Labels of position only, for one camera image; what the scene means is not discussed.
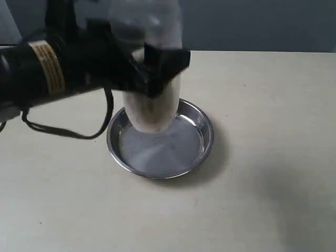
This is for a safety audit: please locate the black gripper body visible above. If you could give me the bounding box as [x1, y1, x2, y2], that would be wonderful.
[45, 1, 155, 97]

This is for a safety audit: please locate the clear plastic shaker bottle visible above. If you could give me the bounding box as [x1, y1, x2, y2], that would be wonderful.
[108, 1, 183, 134]

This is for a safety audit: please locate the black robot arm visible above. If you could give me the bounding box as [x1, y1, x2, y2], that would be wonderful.
[1, 1, 191, 110]

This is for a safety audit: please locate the round stainless steel plate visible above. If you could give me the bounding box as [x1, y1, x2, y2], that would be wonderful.
[107, 99, 214, 180]

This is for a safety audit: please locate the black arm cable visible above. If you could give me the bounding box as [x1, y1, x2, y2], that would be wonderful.
[0, 88, 114, 140]

